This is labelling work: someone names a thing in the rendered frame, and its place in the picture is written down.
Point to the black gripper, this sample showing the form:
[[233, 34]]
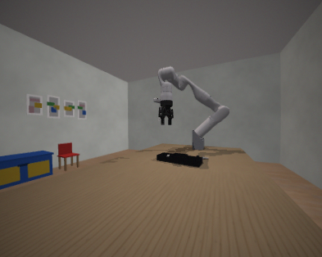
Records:
[[165, 110]]

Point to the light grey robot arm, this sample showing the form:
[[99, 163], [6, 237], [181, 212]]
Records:
[[166, 94]]

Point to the black three-compartment bin rack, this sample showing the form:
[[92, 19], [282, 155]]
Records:
[[178, 158]]

